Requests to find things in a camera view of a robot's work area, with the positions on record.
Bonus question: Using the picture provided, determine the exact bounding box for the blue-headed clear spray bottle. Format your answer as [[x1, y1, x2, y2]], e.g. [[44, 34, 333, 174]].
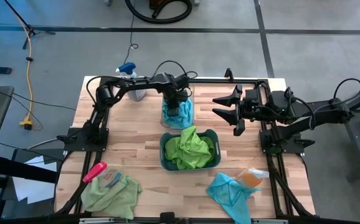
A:
[[115, 62, 147, 103]]

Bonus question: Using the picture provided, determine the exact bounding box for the black tripod stand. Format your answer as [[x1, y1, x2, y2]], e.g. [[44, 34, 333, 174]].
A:
[[4, 0, 56, 50]]

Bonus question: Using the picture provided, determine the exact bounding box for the green microfiber towel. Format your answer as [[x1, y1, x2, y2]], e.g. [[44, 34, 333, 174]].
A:
[[80, 174, 143, 220], [203, 136, 216, 162], [171, 125, 214, 170], [164, 136, 184, 166]]

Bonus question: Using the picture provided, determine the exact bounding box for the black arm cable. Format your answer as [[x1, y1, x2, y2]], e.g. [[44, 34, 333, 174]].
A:
[[333, 77, 360, 105], [150, 60, 199, 81]]

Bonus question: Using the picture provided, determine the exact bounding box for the red-headed spray bottle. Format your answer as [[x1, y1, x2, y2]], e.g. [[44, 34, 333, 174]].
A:
[[82, 161, 123, 189]]

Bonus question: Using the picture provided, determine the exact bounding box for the blue microfiber towel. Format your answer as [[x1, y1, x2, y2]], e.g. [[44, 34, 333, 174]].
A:
[[162, 114, 194, 129], [206, 172, 262, 224], [163, 98, 194, 121]]

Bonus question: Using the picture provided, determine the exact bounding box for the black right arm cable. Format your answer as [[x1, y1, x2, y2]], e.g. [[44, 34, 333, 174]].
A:
[[333, 77, 360, 105]]

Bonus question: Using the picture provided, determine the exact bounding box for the yellow extension cable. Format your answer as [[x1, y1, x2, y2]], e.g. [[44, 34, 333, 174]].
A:
[[11, 12, 44, 130]]

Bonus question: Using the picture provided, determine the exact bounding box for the orange liquid bottle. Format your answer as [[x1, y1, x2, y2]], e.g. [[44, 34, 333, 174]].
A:
[[235, 167, 270, 189]]

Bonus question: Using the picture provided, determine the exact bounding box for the thin black floor cable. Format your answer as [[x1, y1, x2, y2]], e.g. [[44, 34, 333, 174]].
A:
[[123, 0, 139, 65]]

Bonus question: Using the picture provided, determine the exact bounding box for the black aluminium table frame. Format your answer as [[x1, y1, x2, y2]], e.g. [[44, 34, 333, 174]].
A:
[[52, 76, 316, 218]]

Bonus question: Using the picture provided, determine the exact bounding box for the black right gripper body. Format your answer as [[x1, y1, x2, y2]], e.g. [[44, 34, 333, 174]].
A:
[[233, 84, 270, 137]]

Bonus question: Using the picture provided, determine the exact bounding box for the black vacuum hose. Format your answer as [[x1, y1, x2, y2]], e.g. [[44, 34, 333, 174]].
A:
[[125, 0, 193, 25]]

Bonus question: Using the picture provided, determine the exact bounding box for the silver metal bracket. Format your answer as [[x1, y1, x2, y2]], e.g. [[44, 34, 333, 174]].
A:
[[78, 217, 115, 224], [251, 218, 290, 224]]

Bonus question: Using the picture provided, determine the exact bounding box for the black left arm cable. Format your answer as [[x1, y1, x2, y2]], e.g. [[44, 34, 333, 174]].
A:
[[150, 60, 199, 81]]

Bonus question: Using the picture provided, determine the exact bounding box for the white paper sheet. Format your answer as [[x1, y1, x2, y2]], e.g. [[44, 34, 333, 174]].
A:
[[11, 155, 60, 205]]

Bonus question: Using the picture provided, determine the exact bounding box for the teal plastic basket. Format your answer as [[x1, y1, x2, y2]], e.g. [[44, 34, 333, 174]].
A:
[[159, 128, 222, 172]]

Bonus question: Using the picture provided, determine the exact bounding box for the black table-level camera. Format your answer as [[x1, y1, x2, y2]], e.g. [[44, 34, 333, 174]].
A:
[[159, 211, 176, 224]]

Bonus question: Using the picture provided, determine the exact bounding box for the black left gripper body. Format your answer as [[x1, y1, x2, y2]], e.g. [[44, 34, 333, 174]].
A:
[[163, 74, 191, 106]]

